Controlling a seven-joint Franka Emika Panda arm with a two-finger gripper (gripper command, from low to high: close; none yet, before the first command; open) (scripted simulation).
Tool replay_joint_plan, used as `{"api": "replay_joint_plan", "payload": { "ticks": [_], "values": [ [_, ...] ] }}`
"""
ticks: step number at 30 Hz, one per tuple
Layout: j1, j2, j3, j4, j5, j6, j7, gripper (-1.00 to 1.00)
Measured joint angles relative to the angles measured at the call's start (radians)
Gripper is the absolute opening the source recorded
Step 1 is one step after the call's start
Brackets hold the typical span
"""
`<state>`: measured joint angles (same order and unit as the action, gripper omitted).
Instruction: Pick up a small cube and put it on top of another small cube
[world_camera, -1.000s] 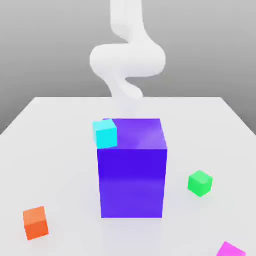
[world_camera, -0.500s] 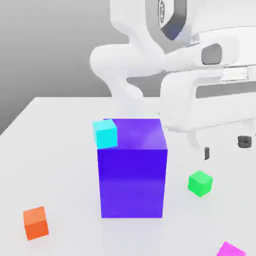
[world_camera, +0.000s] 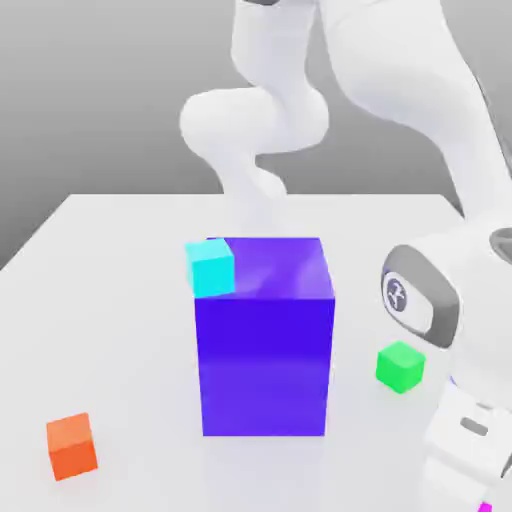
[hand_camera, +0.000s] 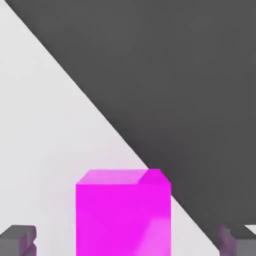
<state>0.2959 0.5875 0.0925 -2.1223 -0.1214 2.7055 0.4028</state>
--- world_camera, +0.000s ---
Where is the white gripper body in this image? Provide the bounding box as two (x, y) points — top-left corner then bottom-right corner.
(422, 393), (512, 481)

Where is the small green cube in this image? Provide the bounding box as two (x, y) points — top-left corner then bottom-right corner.
(374, 340), (427, 395)

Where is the small cyan cube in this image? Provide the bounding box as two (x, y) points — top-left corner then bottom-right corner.
(184, 237), (236, 299)

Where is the small orange cube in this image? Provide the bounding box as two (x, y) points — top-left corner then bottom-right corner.
(45, 412), (100, 482)

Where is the large blue box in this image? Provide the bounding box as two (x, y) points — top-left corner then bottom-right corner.
(193, 236), (336, 438)

